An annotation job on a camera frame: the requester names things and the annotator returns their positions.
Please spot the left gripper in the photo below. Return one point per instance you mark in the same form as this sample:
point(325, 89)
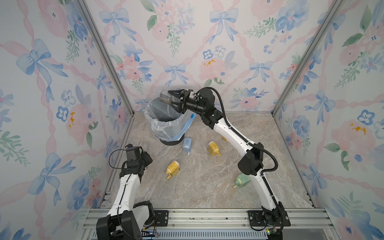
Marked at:
point(146, 157)

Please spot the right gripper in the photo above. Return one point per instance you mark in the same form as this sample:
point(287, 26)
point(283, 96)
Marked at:
point(183, 105)

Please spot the clear sharpener shavings tray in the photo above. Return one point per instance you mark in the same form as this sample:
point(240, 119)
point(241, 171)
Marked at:
point(166, 97)

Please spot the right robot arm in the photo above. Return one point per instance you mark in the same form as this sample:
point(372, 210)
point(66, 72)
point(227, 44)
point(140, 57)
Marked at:
point(255, 161)

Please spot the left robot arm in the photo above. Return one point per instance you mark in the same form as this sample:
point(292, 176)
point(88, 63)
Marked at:
point(126, 219)

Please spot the blue pencil sharpener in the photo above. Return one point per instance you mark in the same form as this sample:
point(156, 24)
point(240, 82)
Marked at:
point(187, 145)

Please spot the green pencil sharpener right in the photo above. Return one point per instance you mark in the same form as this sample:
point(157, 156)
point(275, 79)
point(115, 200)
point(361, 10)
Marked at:
point(241, 180)

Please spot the clear trash bag blue band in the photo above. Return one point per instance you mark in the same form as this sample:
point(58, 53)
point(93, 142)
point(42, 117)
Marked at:
point(165, 122)

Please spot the black trash bin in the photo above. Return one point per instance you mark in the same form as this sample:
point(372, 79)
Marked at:
point(174, 141)

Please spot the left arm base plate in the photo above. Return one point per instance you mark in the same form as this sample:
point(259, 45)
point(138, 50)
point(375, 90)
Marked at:
point(157, 218)

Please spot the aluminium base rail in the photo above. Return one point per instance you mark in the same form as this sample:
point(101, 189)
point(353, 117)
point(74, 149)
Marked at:
point(234, 224)

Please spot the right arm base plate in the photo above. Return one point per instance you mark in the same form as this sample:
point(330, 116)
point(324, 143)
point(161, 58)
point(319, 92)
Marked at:
point(258, 218)

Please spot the left corner aluminium post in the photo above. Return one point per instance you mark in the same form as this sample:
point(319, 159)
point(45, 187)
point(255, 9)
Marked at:
point(90, 23)

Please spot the corner aluminium post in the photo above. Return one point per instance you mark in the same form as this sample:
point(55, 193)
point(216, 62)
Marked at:
point(90, 23)
point(322, 30)

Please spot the right corner aluminium post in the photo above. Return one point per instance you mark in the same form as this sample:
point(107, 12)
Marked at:
point(322, 30)

